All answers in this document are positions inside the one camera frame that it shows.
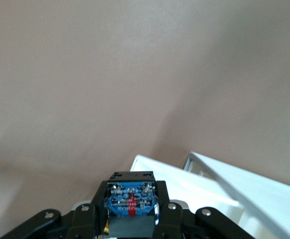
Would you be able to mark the red push button switch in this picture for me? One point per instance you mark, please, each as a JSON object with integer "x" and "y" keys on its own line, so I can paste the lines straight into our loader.
{"x": 131, "y": 199}

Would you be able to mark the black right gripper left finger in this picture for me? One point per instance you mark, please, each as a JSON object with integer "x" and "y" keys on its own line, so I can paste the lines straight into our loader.
{"x": 85, "y": 221}

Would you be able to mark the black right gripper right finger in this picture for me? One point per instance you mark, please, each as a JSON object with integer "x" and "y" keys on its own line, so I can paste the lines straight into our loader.
{"x": 174, "y": 221}

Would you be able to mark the white plastic drawer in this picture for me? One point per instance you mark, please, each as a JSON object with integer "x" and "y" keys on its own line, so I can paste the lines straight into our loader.
{"x": 164, "y": 174}

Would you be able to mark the white drawer cabinet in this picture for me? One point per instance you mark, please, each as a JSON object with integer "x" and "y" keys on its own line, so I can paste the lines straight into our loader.
{"x": 259, "y": 199}

